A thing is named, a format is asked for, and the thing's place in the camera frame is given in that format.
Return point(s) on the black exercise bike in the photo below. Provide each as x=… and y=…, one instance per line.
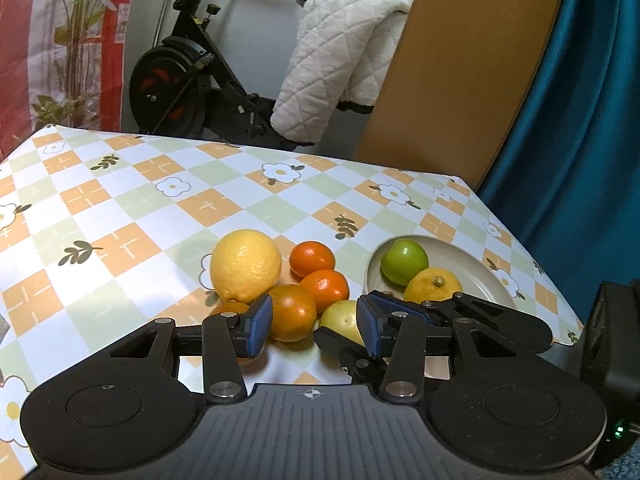
x=165, y=80

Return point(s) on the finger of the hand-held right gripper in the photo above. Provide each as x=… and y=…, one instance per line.
x=515, y=322
x=332, y=342

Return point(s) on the orange tangerine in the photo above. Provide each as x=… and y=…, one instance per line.
x=326, y=288
x=312, y=259
x=295, y=311
x=232, y=306

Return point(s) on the wooden panel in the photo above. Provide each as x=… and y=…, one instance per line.
x=460, y=85

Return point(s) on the green potted plant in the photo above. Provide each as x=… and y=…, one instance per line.
x=60, y=60

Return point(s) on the green jujube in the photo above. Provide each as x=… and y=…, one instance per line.
x=405, y=262

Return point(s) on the pale yellow jujube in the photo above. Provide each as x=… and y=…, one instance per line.
x=340, y=317

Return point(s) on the white quilted cloth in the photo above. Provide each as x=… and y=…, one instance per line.
x=330, y=60

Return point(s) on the beige round plate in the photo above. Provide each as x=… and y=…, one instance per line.
x=475, y=270

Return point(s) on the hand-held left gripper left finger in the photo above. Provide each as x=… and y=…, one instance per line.
x=260, y=326

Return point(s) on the teal curtain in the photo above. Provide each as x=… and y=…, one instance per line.
x=575, y=160

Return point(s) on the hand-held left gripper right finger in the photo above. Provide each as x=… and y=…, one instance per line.
x=368, y=326

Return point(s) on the yellow lemon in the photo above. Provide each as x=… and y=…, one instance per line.
x=432, y=285
x=245, y=265

